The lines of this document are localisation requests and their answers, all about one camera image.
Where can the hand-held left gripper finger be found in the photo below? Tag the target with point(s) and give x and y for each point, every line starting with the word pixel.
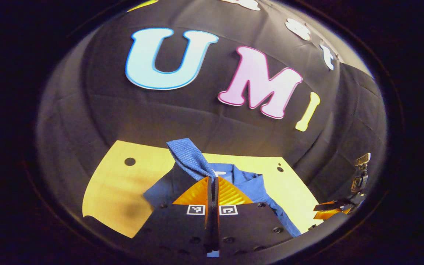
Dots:
pixel 215 228
pixel 209 228

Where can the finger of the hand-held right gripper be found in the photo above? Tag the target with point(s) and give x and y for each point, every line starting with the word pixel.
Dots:
pixel 331 214
pixel 329 205

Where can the blue button-up shirt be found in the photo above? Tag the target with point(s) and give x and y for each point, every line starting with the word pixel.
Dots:
pixel 190 154

